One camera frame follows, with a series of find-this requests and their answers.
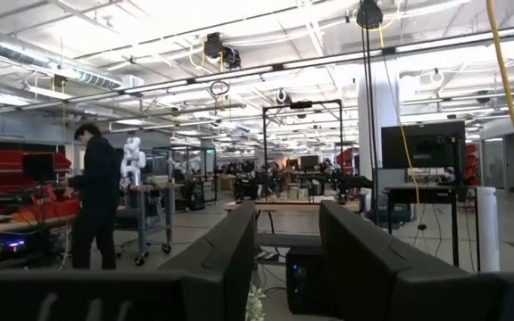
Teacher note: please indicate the black monitor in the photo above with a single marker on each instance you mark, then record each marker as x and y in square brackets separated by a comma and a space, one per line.
[422, 145]

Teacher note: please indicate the grey wheeled cart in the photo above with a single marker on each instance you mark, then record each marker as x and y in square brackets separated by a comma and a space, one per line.
[154, 187]

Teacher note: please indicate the black computer with purple light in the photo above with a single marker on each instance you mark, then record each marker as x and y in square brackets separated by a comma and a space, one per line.
[16, 244]

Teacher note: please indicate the person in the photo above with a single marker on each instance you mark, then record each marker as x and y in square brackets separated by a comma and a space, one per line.
[98, 178]

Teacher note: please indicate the white building column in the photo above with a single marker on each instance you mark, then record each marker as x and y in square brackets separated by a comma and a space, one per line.
[384, 98]

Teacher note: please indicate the red bin rack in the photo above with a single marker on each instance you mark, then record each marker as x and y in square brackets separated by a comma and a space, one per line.
[471, 165]

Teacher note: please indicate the tall black metal frame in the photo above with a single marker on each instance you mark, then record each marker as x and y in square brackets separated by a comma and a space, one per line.
[301, 105]

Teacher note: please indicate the long ceiling light bar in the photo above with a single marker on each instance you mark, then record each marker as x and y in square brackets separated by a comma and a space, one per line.
[328, 59]

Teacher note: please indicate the white cylindrical appliance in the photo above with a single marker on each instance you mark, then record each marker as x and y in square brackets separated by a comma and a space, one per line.
[489, 232]

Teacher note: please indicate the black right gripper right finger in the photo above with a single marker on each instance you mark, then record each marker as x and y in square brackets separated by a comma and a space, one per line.
[355, 267]

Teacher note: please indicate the black computer tower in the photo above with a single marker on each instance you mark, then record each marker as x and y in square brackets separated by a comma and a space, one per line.
[304, 276]

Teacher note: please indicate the black desk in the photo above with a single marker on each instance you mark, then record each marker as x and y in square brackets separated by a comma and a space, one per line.
[417, 189]

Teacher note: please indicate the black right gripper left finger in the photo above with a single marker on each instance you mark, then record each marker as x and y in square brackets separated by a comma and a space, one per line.
[226, 267]

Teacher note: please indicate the red storage bin shelf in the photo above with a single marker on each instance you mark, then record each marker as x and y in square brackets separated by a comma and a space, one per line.
[2, 169]

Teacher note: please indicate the red storage bins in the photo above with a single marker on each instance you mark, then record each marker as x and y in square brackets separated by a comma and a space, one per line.
[56, 208]

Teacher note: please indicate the black frame workcell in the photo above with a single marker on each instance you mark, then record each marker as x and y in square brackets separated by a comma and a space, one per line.
[181, 147]

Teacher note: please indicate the silver ventilation duct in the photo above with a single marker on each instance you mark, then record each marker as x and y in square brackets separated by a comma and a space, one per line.
[38, 61]

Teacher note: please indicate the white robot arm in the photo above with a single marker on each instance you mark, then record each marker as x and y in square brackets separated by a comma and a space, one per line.
[132, 160]

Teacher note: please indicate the wooden table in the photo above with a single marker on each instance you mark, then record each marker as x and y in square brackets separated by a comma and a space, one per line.
[292, 205]

